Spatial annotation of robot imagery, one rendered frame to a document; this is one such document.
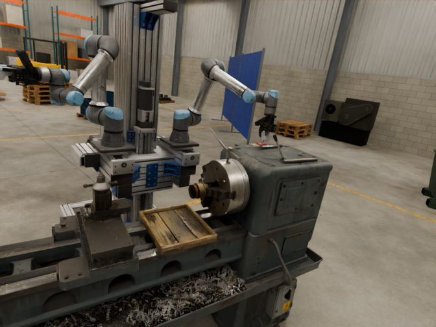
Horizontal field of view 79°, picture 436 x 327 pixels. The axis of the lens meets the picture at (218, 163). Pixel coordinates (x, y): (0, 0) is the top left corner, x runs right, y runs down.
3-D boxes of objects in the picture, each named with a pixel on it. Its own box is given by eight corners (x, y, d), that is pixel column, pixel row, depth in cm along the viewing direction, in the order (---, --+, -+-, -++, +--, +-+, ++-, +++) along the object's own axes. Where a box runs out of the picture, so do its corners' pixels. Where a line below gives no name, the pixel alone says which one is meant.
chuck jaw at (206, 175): (215, 183, 153) (211, 163, 156) (220, 180, 149) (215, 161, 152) (198, 185, 147) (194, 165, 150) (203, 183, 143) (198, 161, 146)
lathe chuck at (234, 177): (209, 194, 172) (219, 150, 159) (237, 224, 148) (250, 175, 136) (197, 196, 167) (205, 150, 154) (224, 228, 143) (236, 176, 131)
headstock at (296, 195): (273, 189, 216) (283, 142, 204) (322, 218, 179) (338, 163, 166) (210, 198, 184) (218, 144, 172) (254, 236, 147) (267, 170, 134)
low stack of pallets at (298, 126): (289, 131, 1013) (292, 119, 999) (311, 136, 963) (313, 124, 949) (273, 133, 920) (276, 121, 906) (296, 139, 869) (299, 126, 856)
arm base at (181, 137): (165, 138, 205) (167, 126, 202) (182, 137, 214) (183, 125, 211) (175, 143, 194) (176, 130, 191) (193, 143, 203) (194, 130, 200)
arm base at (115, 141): (97, 141, 174) (97, 126, 171) (121, 140, 183) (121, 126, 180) (104, 148, 163) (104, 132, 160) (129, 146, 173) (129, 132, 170)
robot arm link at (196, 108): (177, 121, 208) (206, 54, 184) (188, 119, 221) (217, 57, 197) (188, 130, 205) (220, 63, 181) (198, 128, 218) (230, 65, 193)
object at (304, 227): (254, 274, 243) (273, 189, 216) (293, 315, 206) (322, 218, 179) (196, 296, 211) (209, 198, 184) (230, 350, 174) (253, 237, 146)
